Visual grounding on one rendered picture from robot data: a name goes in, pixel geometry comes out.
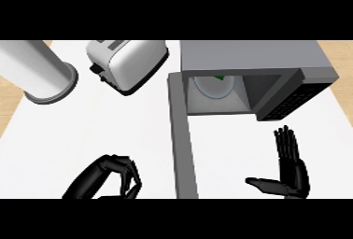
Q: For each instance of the grey microwave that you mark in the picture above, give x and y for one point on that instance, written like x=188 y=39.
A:
x=257 y=71

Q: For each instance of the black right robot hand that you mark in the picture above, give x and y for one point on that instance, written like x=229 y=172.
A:
x=290 y=168

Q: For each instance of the grey microwave door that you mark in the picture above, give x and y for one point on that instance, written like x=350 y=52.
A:
x=182 y=137

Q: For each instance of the silver toaster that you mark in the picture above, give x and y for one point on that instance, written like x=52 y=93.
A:
x=129 y=63

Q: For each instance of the white microwave turntable plate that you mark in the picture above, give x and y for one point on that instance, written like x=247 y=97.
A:
x=215 y=86

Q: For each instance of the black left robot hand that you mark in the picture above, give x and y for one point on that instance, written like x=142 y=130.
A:
x=88 y=180

